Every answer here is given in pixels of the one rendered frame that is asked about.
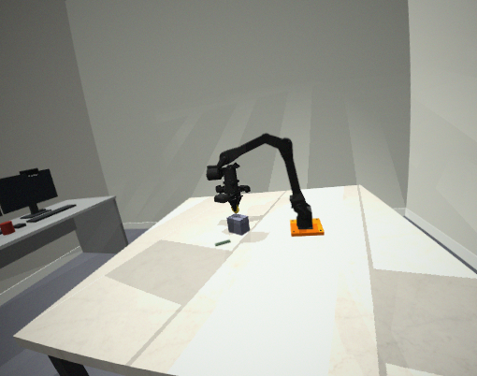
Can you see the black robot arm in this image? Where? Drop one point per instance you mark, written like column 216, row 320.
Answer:
column 300, row 206

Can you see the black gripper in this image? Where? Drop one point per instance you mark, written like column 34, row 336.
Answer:
column 232, row 195

